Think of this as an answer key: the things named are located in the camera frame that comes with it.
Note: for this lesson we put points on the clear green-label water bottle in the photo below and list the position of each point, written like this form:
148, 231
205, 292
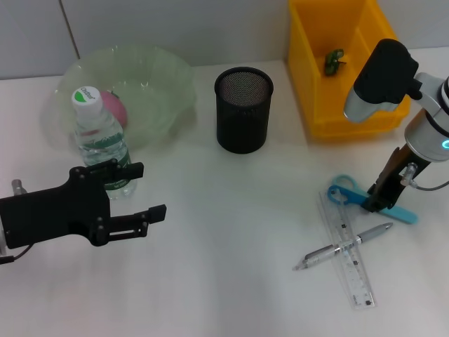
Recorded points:
98, 133

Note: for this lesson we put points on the clear plastic ruler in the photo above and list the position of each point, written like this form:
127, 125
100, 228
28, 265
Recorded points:
354, 270

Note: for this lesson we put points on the green plastic wrapper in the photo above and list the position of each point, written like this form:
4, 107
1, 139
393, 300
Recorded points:
332, 61

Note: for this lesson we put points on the pink toy peach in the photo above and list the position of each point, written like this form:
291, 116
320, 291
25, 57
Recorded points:
117, 109

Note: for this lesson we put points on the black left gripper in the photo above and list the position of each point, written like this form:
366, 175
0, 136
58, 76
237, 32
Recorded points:
52, 217

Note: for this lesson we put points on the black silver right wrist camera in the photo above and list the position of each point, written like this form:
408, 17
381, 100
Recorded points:
382, 77

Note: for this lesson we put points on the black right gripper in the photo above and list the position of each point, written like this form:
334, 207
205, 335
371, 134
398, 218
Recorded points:
400, 175

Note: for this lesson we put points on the pale green glass fruit plate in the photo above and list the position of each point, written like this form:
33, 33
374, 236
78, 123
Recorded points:
158, 91

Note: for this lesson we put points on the blue scissors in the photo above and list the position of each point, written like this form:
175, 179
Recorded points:
350, 197

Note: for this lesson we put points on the grey clear pen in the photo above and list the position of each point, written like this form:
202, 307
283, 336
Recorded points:
322, 253

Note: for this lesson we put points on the black mesh pen holder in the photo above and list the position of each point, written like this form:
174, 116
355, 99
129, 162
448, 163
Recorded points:
242, 119

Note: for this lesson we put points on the yellow plastic bin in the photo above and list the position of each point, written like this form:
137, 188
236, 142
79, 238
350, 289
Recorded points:
322, 102

